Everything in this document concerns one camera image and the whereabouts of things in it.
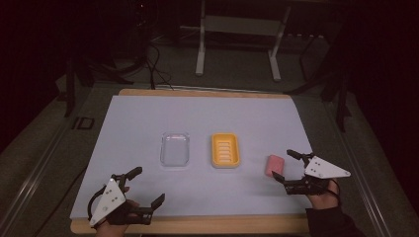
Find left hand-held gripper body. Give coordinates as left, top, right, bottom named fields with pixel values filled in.
left=88, top=173, right=154, bottom=228

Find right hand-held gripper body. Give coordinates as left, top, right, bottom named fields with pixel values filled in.
left=284, top=152, right=352, bottom=197

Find pink soap bar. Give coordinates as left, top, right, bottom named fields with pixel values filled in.
left=264, top=154, right=286, bottom=178

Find person's left hand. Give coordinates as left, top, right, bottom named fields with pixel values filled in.
left=94, top=187, right=141, bottom=237

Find person's right hand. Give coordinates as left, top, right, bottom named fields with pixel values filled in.
left=306, top=180, right=341, bottom=210

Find clear plastic tray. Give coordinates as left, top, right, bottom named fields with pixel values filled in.
left=159, top=131, right=192, bottom=168

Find pale table mat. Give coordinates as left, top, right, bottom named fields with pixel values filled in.
left=69, top=95, right=314, bottom=219

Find yellow soap dish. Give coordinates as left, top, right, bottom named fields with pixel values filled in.
left=210, top=131, right=241, bottom=169

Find black stand legs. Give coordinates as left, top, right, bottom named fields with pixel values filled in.
left=286, top=33, right=353, bottom=133
left=63, top=53, right=134, bottom=119

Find white metal stand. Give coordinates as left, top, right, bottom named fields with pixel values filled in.
left=195, top=0, right=293, bottom=82

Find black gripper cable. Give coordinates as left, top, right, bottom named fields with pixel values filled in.
left=86, top=189, right=106, bottom=222
left=324, top=178, right=341, bottom=202

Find small black frame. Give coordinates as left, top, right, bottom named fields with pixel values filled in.
left=71, top=116, right=96, bottom=130

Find black floor cables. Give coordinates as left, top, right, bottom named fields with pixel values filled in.
left=143, top=42, right=175, bottom=91

